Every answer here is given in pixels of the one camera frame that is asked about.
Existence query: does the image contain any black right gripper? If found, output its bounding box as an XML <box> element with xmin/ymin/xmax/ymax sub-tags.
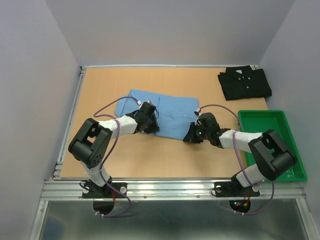
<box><xmin>182</xmin><ymin>121</ymin><xmax>210</xmax><ymax>143</ymax></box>

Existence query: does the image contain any light blue long sleeve shirt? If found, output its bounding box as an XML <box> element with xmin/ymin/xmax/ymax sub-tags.
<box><xmin>114</xmin><ymin>89</ymin><xmax>199</xmax><ymax>140</ymax></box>

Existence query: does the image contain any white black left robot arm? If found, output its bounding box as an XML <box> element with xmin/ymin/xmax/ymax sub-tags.
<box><xmin>68</xmin><ymin>101</ymin><xmax>160</xmax><ymax>197</ymax></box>

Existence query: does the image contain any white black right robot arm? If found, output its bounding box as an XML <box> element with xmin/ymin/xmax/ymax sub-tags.
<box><xmin>183</xmin><ymin>109</ymin><xmax>298</xmax><ymax>196</ymax></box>

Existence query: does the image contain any green plastic tray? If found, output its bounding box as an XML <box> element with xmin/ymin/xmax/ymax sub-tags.
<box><xmin>238</xmin><ymin>110</ymin><xmax>307</xmax><ymax>182</ymax></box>

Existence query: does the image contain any folded black shirt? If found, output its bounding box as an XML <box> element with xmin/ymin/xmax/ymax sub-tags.
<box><xmin>217</xmin><ymin>65</ymin><xmax>272</xmax><ymax>101</ymax></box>

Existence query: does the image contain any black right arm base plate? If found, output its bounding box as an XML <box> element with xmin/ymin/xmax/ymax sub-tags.
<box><xmin>210</xmin><ymin>181</ymin><xmax>260</xmax><ymax>198</ymax></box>

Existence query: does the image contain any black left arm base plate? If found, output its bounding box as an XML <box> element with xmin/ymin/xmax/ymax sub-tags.
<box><xmin>79</xmin><ymin>180</ymin><xmax>127</xmax><ymax>199</ymax></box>

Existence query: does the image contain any aluminium table frame rail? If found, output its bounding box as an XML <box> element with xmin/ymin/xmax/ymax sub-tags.
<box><xmin>30</xmin><ymin>65</ymin><xmax>319</xmax><ymax>240</ymax></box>

